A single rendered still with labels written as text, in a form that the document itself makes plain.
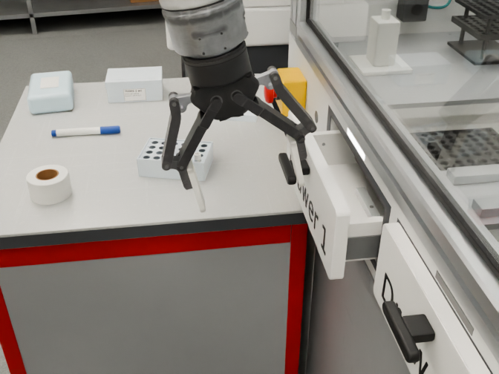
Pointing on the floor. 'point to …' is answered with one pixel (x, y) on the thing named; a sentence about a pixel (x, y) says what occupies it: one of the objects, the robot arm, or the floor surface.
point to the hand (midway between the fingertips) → (249, 187)
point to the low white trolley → (148, 247)
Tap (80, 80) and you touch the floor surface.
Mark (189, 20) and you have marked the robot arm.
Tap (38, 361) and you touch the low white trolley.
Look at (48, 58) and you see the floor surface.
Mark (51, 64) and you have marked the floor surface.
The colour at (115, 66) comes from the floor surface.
